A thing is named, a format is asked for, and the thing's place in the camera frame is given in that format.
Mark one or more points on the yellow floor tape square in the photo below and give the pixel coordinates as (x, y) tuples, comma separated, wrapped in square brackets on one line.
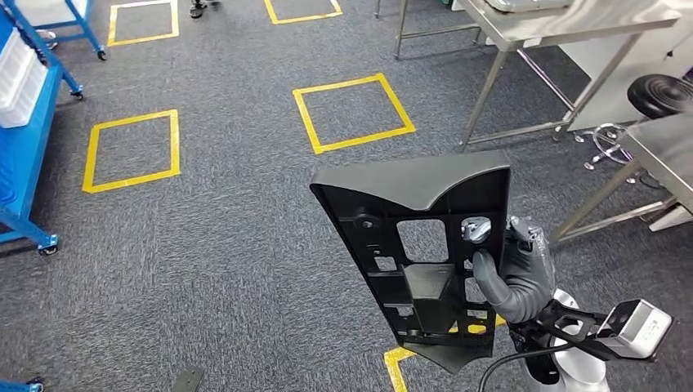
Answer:
[(174, 146), (391, 368)]

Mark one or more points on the white cabinet panel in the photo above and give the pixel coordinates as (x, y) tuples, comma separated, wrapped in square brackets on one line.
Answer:
[(601, 103)]

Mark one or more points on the white plastic bin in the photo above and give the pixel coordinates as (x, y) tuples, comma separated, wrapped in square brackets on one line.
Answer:
[(49, 10), (24, 103), (13, 59)]

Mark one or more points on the blue wheeled shelf rack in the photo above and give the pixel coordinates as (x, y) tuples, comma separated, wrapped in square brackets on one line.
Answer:
[(86, 28), (27, 162)]

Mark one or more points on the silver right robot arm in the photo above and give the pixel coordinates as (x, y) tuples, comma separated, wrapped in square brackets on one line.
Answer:
[(579, 373)]

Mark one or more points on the person's foot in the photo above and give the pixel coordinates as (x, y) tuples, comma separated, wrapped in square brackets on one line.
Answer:
[(197, 10)]

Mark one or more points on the black plastic plate bracket part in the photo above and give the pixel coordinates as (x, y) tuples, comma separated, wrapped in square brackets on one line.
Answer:
[(411, 184)]

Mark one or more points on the black round stool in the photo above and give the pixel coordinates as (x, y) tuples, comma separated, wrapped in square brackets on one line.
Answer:
[(660, 97)]

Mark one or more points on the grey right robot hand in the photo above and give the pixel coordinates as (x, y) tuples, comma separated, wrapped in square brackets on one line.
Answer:
[(528, 270)]

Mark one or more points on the stainless steel workbench table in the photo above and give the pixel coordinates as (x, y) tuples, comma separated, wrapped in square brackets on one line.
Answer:
[(666, 146)]

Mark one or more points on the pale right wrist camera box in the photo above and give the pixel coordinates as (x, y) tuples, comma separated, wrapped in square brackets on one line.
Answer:
[(639, 330)]

